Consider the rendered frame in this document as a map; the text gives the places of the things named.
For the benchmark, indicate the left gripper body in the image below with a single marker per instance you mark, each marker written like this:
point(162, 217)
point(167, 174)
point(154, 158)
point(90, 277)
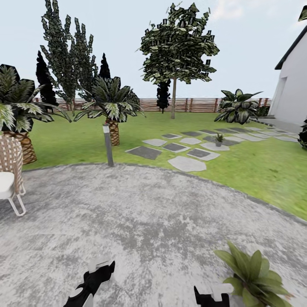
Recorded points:
point(100, 276)

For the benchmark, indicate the pot plant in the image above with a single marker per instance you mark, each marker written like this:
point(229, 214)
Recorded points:
point(219, 139)
point(255, 285)

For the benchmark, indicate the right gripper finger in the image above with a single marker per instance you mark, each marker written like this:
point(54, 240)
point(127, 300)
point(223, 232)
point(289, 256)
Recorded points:
point(197, 296)

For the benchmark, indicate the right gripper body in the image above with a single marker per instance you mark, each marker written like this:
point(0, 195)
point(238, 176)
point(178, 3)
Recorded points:
point(207, 301)

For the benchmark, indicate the garden chair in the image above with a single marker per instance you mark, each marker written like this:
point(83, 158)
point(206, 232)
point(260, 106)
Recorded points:
point(11, 163)

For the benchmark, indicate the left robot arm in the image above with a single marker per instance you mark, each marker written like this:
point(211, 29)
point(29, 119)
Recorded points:
point(84, 293)

